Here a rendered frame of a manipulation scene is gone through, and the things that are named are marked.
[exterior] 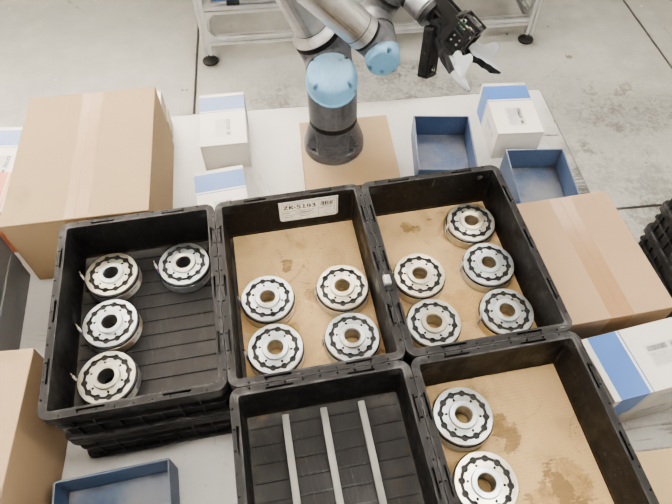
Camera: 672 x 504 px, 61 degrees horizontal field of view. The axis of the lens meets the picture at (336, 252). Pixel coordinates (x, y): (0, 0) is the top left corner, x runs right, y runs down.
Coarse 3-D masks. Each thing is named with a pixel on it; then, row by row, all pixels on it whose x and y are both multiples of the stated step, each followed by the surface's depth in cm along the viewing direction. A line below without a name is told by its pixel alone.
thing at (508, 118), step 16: (480, 96) 159; (496, 96) 154; (512, 96) 154; (528, 96) 154; (480, 112) 160; (496, 112) 150; (512, 112) 150; (528, 112) 150; (496, 128) 147; (512, 128) 147; (528, 128) 147; (496, 144) 149; (512, 144) 149; (528, 144) 149
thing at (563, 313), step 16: (416, 176) 118; (432, 176) 118; (448, 176) 118; (496, 176) 118; (368, 192) 116; (368, 208) 113; (512, 208) 113; (528, 240) 110; (384, 256) 108; (384, 272) 104; (544, 272) 104; (400, 304) 100; (560, 304) 100; (400, 320) 99; (496, 336) 97; (512, 336) 97; (528, 336) 97; (416, 352) 95; (432, 352) 95
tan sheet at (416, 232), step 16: (432, 208) 126; (448, 208) 126; (384, 224) 123; (400, 224) 123; (416, 224) 123; (432, 224) 123; (384, 240) 121; (400, 240) 121; (416, 240) 121; (432, 240) 121; (448, 240) 121; (496, 240) 121; (400, 256) 119; (432, 256) 119; (448, 256) 119; (448, 272) 116; (448, 288) 114; (464, 288) 114; (512, 288) 114; (464, 304) 112; (464, 320) 110; (464, 336) 108; (480, 336) 108
